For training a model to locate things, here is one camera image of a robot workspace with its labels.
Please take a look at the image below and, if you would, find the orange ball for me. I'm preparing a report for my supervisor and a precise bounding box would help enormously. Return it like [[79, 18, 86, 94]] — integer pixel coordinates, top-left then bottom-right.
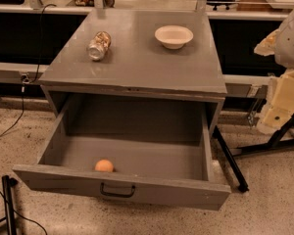
[[94, 160, 114, 172]]

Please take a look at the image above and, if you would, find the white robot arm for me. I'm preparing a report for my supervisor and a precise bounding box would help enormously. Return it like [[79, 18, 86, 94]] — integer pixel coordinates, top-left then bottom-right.
[[254, 9, 294, 134]]

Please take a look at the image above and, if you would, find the silver crushed can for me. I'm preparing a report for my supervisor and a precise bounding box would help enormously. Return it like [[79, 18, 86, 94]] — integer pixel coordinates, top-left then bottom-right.
[[87, 31, 111, 61]]

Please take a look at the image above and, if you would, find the black floor cable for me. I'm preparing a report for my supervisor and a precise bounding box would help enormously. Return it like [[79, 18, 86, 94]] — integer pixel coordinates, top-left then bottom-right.
[[0, 176, 49, 235]]

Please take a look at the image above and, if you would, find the grey open top drawer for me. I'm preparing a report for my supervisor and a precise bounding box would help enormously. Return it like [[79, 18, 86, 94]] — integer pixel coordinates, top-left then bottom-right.
[[13, 94, 230, 211]]

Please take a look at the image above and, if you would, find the black drawer handle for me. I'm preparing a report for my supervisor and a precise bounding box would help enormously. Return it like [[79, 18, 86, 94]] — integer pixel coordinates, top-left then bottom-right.
[[100, 183, 136, 199]]

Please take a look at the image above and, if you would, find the grey horizontal rail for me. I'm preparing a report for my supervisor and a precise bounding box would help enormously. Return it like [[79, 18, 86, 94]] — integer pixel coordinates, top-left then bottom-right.
[[0, 63, 47, 84]]

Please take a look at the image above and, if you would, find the black tripod leg left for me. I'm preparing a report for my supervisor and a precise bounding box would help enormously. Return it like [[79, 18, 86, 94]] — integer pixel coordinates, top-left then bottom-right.
[[0, 175, 17, 235]]

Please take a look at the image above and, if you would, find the grey cabinet counter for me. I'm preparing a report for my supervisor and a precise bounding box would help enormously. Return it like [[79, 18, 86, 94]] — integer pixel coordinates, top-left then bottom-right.
[[39, 9, 226, 128]]

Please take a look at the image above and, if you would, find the black stand leg right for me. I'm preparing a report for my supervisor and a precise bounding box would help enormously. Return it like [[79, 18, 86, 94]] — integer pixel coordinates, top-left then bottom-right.
[[213, 114, 294, 193]]

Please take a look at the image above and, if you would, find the white paper bowl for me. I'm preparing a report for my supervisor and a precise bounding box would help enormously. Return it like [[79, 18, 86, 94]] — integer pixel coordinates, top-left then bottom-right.
[[155, 25, 193, 50]]

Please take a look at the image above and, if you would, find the black hanging cable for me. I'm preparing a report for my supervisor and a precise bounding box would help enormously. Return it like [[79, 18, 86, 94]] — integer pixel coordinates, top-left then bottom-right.
[[0, 3, 57, 141]]

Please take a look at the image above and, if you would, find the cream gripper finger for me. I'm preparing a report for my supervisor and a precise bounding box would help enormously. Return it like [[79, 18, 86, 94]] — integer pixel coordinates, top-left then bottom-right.
[[257, 69, 294, 134], [254, 29, 279, 56]]

